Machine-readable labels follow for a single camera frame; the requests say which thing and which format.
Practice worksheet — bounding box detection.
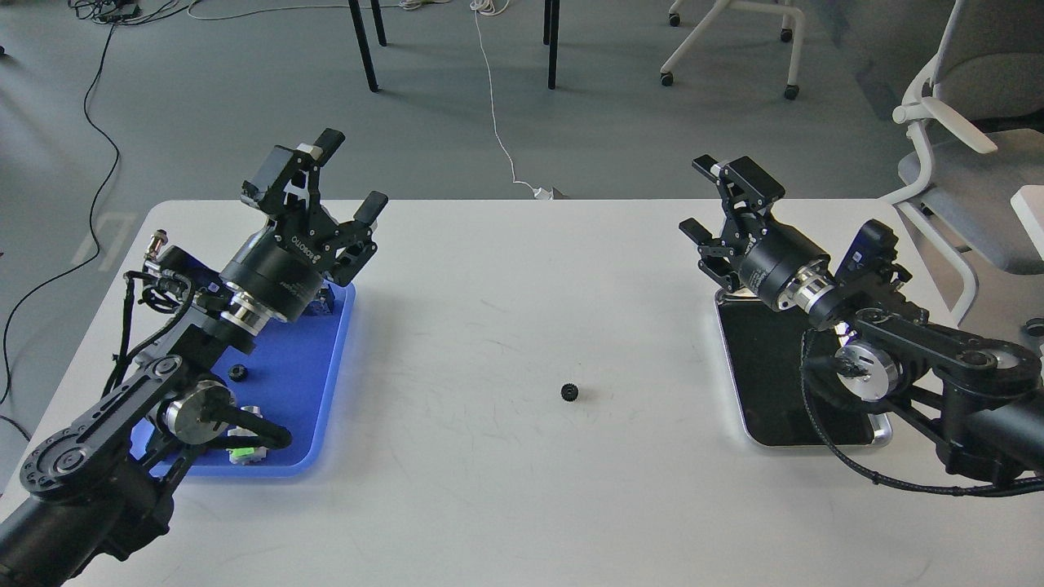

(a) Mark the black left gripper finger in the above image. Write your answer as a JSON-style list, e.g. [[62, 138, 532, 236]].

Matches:
[[325, 191, 389, 286], [241, 130, 345, 233]]

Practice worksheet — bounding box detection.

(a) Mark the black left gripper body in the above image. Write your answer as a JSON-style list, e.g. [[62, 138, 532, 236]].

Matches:
[[220, 220, 327, 323]]

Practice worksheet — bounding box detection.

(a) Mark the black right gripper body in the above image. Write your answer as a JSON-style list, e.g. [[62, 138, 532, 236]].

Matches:
[[734, 220, 831, 312]]

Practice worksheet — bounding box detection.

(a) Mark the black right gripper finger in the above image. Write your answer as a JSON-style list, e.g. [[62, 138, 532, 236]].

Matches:
[[691, 155, 785, 245], [679, 217, 748, 290]]

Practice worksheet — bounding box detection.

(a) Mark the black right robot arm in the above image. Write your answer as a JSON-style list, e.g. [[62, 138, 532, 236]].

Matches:
[[679, 155, 1042, 497]]

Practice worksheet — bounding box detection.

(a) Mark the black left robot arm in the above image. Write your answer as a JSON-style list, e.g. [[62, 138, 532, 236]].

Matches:
[[1, 130, 388, 586]]

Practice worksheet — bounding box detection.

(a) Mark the shiny metal tray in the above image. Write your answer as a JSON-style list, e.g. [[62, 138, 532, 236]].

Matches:
[[714, 289, 892, 450]]

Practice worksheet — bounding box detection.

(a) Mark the white chair base with castors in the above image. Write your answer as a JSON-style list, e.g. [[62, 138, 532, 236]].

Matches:
[[660, 0, 807, 101]]

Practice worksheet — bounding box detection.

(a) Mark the blue plastic tray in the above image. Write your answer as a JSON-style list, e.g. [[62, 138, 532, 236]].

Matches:
[[131, 277, 357, 478]]

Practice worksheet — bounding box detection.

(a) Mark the black table leg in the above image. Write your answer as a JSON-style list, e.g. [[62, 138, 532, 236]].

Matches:
[[347, 0, 387, 93], [543, 0, 560, 90]]

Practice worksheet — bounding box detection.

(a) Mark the grey white office chair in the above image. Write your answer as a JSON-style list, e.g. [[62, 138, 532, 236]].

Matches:
[[885, 1, 1043, 322]]

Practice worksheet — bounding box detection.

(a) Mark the black table leg right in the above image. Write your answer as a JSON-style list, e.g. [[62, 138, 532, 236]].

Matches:
[[543, 0, 560, 90]]

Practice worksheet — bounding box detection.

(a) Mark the black floor cable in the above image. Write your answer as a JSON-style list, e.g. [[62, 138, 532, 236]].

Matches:
[[0, 0, 188, 441]]

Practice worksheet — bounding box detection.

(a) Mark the white floor cable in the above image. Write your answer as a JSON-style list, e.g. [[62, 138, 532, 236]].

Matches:
[[188, 0, 555, 199]]

